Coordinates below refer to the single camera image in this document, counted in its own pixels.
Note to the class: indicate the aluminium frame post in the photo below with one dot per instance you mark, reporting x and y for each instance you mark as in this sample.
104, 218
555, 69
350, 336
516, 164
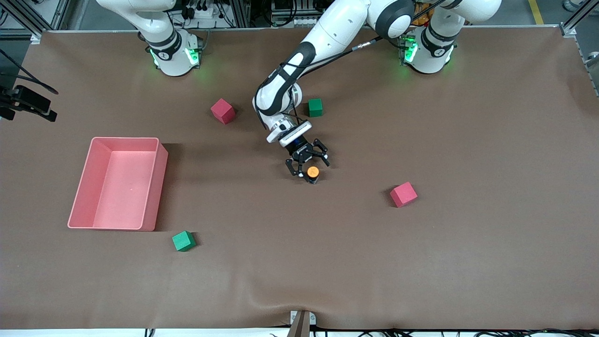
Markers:
241, 14

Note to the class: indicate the orange toy pile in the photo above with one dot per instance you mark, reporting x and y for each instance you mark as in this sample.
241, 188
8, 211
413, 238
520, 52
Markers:
421, 16

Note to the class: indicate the brown table mat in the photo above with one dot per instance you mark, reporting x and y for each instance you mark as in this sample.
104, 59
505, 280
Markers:
281, 271

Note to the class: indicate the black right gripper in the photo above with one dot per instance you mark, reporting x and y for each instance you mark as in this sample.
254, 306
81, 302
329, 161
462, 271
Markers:
4, 98

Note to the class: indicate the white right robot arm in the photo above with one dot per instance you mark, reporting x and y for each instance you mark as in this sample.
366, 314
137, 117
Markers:
173, 61

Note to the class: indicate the white socket strip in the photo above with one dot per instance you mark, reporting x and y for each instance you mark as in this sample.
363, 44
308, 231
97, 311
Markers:
306, 22

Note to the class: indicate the aluminium frame strut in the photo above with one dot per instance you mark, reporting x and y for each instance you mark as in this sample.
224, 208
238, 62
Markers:
28, 21

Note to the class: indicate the pink plastic bin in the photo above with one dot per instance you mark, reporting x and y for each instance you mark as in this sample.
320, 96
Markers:
121, 196

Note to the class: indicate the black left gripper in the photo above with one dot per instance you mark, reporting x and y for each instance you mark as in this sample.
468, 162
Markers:
301, 148

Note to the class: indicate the brown metal pole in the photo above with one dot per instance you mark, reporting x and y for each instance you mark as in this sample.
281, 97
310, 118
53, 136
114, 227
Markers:
299, 327

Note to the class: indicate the aluminium frame corner rail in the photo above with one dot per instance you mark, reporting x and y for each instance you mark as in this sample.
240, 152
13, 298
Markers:
567, 31

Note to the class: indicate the orange capped black push button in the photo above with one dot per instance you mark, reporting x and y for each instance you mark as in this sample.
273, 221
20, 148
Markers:
312, 172

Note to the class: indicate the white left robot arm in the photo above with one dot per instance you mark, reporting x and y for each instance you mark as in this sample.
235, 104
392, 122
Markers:
337, 23

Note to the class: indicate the pink foam cube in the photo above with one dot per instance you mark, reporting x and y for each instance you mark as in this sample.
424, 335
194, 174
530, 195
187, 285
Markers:
403, 194
222, 111

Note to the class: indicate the white power strip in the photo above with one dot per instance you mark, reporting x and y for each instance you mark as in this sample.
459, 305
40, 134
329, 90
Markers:
201, 11

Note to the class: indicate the green foam cube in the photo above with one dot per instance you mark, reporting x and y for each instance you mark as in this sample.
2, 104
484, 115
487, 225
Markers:
316, 107
183, 241

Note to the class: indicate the grey metal table bracket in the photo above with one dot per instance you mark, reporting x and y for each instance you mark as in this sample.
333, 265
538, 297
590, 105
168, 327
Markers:
311, 318

